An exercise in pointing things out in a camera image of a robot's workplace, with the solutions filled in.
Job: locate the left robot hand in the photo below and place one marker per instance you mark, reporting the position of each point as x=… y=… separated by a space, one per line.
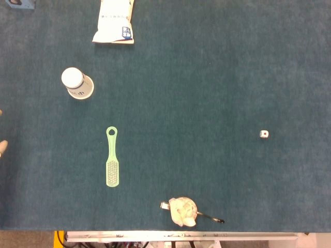
x=2 y=147

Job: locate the small white die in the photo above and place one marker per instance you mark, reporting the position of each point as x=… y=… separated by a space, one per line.
x=264 y=134

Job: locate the white plastic bottle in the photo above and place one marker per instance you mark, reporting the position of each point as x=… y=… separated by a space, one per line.
x=77 y=84

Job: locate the green plastic brush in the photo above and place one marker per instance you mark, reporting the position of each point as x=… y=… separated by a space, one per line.
x=112 y=170

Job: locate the blue box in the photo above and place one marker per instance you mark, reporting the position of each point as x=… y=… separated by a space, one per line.
x=23 y=5

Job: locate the white snack bag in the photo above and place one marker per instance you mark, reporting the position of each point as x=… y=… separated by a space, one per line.
x=113 y=23

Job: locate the cream crumpled fabric flower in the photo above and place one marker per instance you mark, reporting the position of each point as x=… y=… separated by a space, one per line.
x=183 y=210

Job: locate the yellow frame part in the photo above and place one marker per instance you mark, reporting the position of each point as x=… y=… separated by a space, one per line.
x=56 y=239

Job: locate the aluminium frame rail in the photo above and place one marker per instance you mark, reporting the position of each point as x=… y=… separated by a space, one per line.
x=181 y=235

